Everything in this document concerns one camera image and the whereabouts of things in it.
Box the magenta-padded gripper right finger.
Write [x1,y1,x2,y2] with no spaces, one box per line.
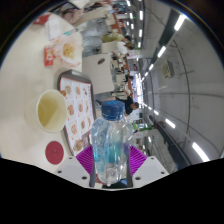
[125,144,170,189]

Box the far beige chairs group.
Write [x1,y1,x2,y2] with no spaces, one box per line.
[71,3,134,91]

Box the white paper card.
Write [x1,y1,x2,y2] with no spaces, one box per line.
[45,16,63,41]

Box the beige chair with round hole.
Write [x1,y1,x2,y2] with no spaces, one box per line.
[82,53,114,96]

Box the red wallet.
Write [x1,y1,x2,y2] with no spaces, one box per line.
[32,13,51,26]

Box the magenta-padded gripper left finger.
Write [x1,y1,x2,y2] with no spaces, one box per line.
[53,144,98,189]

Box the dark brown food tray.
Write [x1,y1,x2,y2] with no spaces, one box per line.
[56,69,98,157]

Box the ceiling air conditioner unit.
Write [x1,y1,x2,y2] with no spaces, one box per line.
[161,59,176,79]

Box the small red sauce packet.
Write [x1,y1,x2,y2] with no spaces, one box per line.
[44,46,56,67]

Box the cream paper cup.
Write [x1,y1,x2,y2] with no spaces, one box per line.
[26,89,69,133]

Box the person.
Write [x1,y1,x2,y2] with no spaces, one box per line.
[109,94,141,116]
[101,32,129,44]

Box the clear blue-capped water bottle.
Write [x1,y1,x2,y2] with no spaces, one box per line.
[90,99,134,186]

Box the ceiling lights group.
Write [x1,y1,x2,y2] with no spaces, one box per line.
[125,0,212,164]

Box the flat round red coaster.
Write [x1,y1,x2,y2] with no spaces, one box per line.
[45,140,65,166]

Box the clear plastic food bag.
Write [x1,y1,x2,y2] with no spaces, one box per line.
[53,34,83,69]

